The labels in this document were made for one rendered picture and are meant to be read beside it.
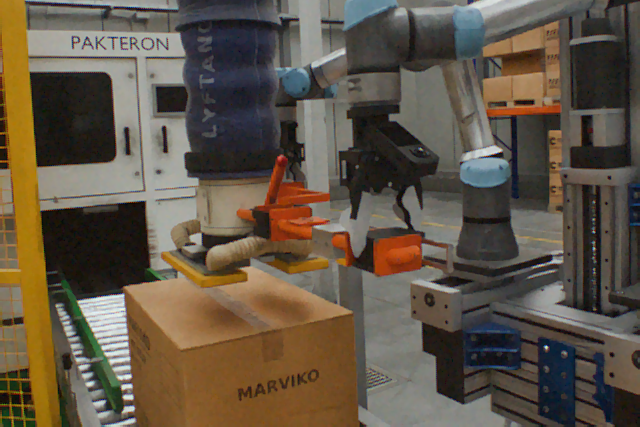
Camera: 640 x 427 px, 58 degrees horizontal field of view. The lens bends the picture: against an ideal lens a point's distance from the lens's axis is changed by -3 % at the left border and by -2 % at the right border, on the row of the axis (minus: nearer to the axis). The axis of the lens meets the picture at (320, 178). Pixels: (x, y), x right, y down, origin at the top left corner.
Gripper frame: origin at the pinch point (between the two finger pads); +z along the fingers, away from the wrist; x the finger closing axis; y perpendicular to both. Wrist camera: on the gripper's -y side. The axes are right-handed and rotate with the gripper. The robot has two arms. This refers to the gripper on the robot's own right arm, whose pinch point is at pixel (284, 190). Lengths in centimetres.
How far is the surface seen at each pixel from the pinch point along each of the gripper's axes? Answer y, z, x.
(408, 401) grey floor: -73, 117, 97
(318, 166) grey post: -227, 4, 137
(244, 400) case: 46, 39, -33
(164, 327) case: 30, 25, -45
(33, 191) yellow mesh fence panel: -23, -4, -67
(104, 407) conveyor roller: -31, 65, -51
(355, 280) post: -1.4, 30.8, 24.1
